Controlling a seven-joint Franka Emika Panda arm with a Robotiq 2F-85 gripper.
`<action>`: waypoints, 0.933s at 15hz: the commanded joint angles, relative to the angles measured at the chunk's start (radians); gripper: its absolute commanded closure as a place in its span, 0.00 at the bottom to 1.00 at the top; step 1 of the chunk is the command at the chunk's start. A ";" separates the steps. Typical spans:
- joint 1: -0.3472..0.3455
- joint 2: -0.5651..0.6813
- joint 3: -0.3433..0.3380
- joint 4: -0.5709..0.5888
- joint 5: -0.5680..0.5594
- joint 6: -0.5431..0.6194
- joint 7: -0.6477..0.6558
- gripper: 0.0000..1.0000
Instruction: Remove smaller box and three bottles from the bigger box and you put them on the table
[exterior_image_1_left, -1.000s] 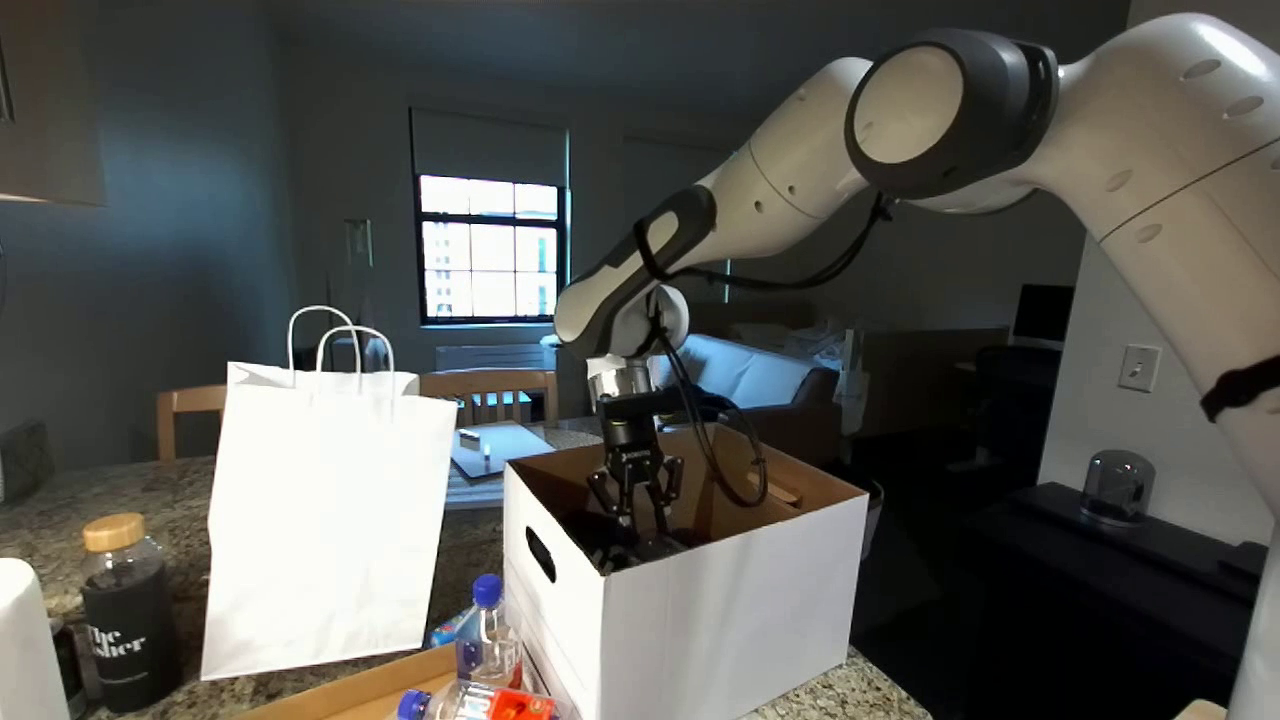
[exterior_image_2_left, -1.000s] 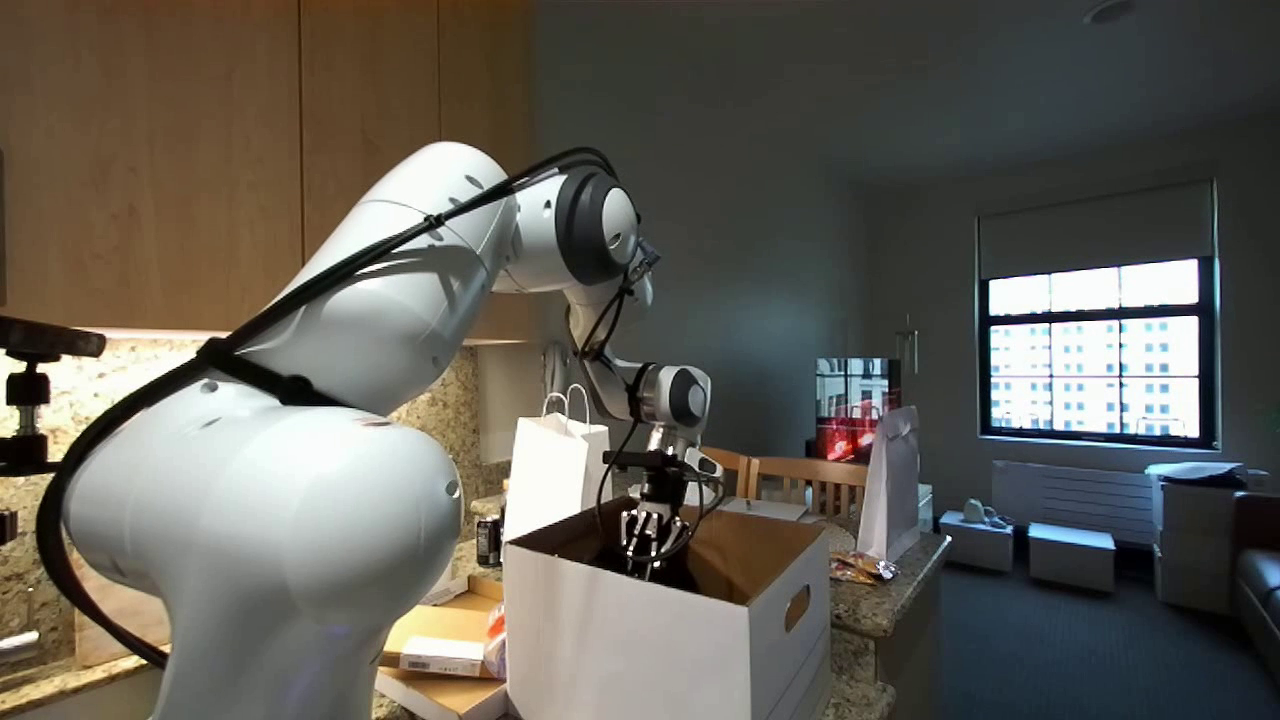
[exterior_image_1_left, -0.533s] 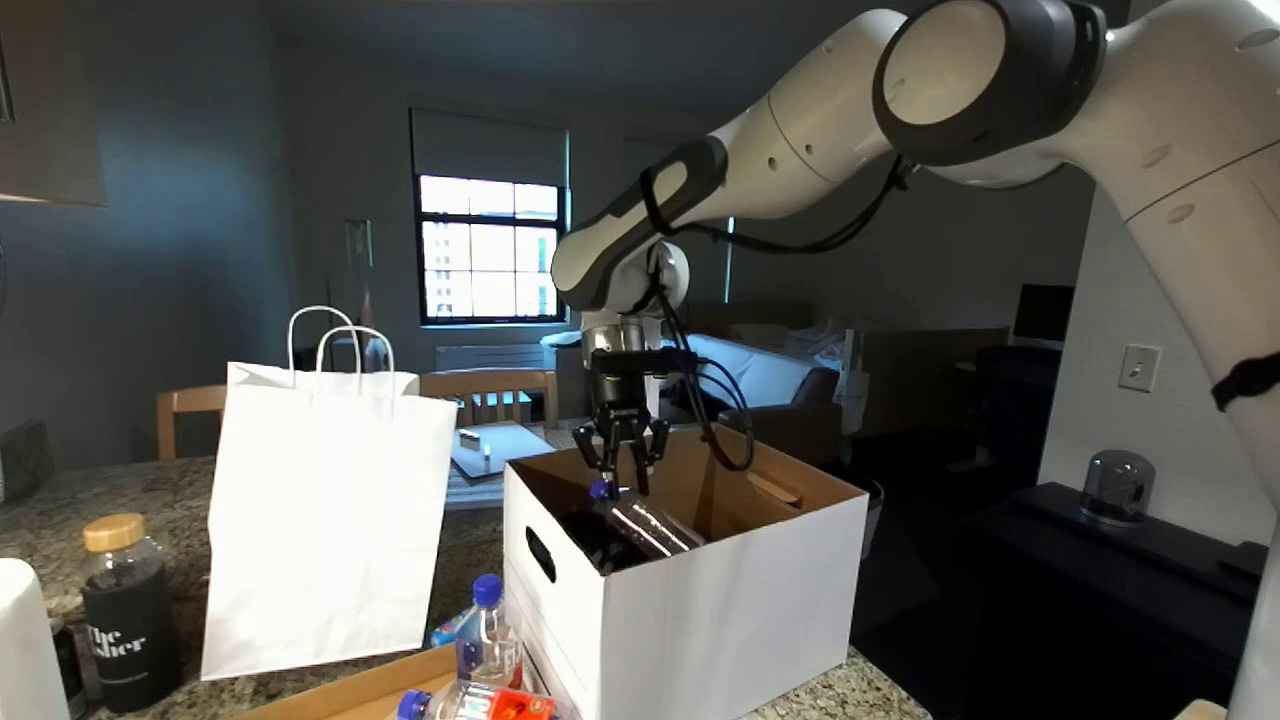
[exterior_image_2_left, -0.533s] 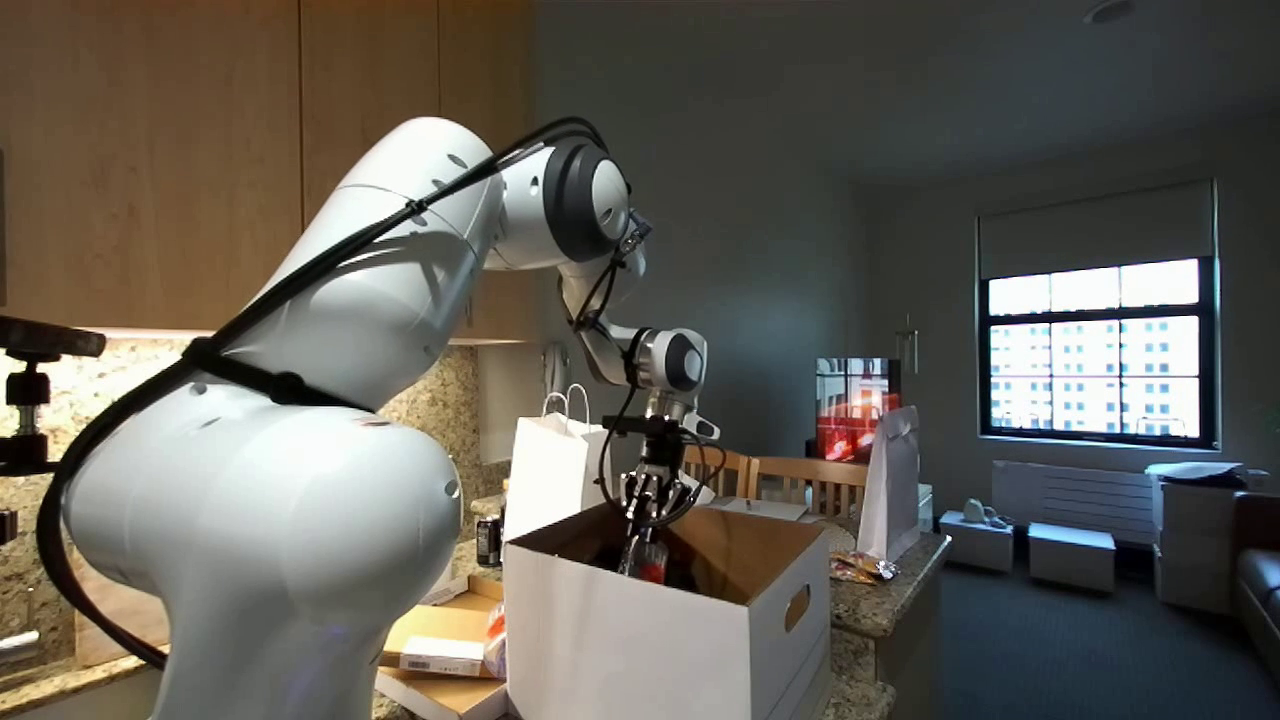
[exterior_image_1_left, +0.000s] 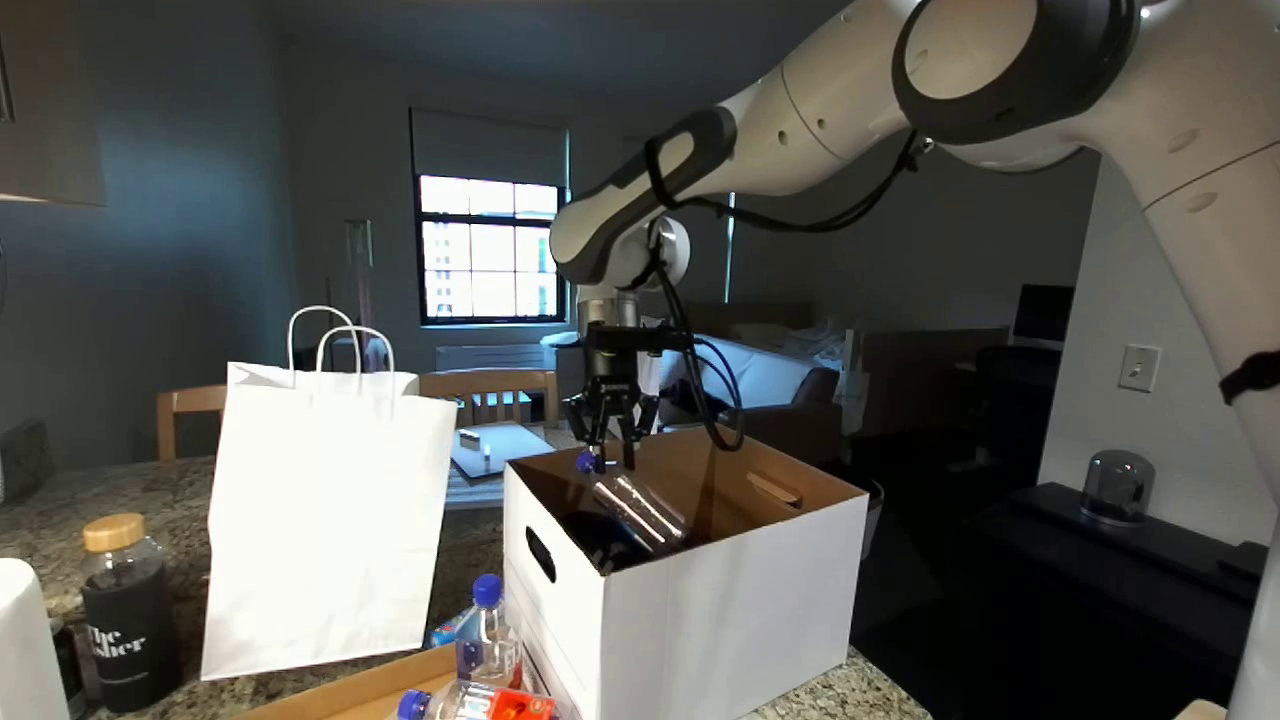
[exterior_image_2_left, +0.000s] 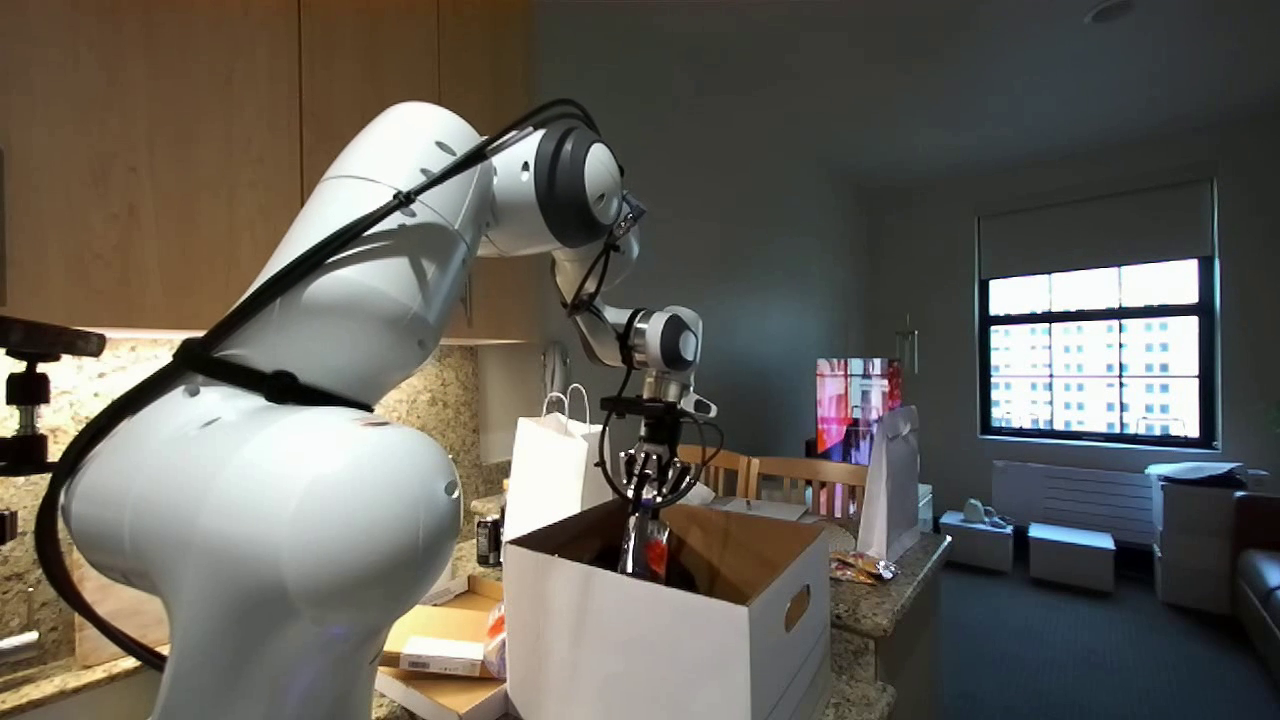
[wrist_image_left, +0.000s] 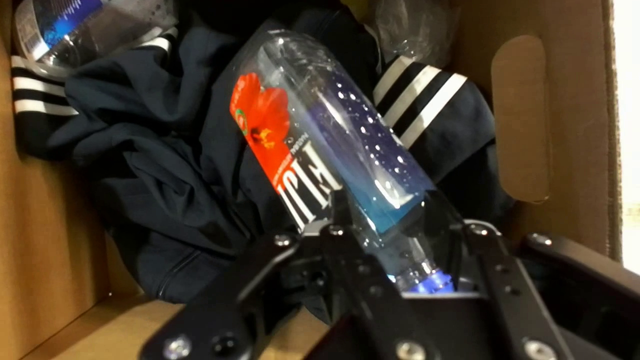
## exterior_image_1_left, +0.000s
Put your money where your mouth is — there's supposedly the dark sideboard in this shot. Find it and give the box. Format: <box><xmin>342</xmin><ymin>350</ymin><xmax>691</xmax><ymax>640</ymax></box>
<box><xmin>915</xmin><ymin>477</ymin><xmax>1273</xmax><ymax>720</ymax></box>

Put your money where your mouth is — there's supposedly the big white cardboard box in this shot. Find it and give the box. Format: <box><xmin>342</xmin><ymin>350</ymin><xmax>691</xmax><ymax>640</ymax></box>
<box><xmin>500</xmin><ymin>419</ymin><xmax>871</xmax><ymax>720</ymax></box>

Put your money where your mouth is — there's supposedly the glass jar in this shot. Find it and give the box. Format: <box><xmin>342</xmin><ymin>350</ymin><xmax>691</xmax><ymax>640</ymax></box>
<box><xmin>1080</xmin><ymin>445</ymin><xmax>1159</xmax><ymax>523</ymax></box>

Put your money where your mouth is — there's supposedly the window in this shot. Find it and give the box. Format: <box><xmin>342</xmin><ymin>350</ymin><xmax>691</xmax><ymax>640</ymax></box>
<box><xmin>410</xmin><ymin>163</ymin><xmax>571</xmax><ymax>328</ymax></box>

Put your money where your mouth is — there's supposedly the dark jar wooden lid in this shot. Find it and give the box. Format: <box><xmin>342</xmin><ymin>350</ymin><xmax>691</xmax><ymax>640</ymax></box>
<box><xmin>72</xmin><ymin>507</ymin><xmax>180</xmax><ymax>718</ymax></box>

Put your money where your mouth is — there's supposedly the white light switch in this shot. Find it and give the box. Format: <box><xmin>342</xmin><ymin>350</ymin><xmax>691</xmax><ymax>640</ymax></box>
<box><xmin>1110</xmin><ymin>340</ymin><xmax>1162</xmax><ymax>401</ymax></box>

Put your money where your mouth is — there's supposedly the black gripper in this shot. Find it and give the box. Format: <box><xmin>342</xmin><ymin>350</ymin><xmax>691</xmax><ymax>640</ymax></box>
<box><xmin>563</xmin><ymin>350</ymin><xmax>672</xmax><ymax>472</ymax></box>

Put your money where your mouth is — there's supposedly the white paper bag with handles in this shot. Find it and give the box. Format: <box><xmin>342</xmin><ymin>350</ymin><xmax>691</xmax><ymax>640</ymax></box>
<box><xmin>194</xmin><ymin>301</ymin><xmax>463</xmax><ymax>686</ymax></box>

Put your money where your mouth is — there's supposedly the wooden chair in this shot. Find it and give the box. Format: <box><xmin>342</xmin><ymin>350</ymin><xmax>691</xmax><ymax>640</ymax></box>
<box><xmin>151</xmin><ymin>382</ymin><xmax>230</xmax><ymax>464</ymax></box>
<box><xmin>417</xmin><ymin>366</ymin><xmax>563</xmax><ymax>432</ymax></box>

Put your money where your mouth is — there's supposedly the clear bottle blue cap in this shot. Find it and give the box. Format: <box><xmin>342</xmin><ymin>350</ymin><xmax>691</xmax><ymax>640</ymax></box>
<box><xmin>452</xmin><ymin>573</ymin><xmax>529</xmax><ymax>699</ymax></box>
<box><xmin>571</xmin><ymin>445</ymin><xmax>694</xmax><ymax>553</ymax></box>

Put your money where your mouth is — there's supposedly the grey sofa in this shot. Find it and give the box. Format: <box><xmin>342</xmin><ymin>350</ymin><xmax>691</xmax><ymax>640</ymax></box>
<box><xmin>691</xmin><ymin>328</ymin><xmax>845</xmax><ymax>432</ymax></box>

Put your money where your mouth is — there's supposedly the dark monitor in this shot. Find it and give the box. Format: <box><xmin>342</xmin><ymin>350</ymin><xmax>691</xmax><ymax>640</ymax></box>
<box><xmin>1007</xmin><ymin>280</ymin><xmax>1080</xmax><ymax>350</ymax></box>

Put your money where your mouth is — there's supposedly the white window blind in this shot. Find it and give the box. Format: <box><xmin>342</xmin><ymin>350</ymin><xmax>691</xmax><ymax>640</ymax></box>
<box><xmin>402</xmin><ymin>103</ymin><xmax>574</xmax><ymax>183</ymax></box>

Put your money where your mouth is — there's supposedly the black striped adidas garment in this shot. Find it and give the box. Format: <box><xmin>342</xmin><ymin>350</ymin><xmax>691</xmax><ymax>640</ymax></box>
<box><xmin>557</xmin><ymin>503</ymin><xmax>672</xmax><ymax>582</ymax></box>

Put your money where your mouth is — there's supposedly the blue packet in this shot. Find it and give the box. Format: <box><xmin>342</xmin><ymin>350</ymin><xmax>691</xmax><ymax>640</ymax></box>
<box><xmin>422</xmin><ymin>605</ymin><xmax>483</xmax><ymax>651</ymax></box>

